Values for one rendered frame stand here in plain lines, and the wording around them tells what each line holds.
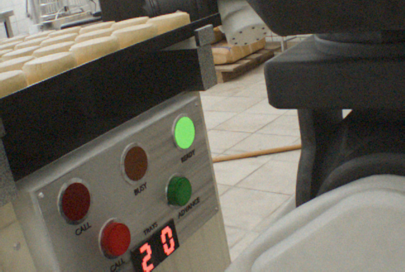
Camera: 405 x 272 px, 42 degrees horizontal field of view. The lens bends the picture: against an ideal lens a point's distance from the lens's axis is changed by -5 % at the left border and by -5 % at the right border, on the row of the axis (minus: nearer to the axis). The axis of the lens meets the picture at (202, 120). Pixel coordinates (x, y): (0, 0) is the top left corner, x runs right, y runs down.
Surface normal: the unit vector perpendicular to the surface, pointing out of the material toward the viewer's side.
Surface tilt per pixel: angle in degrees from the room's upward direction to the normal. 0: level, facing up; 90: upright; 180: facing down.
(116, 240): 90
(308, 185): 62
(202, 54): 90
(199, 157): 90
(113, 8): 90
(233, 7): 56
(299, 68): 75
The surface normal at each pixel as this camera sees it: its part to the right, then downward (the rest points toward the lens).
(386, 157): -0.54, -0.41
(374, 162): -0.52, 0.34
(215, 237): 0.83, 0.02
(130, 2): 0.22, 0.25
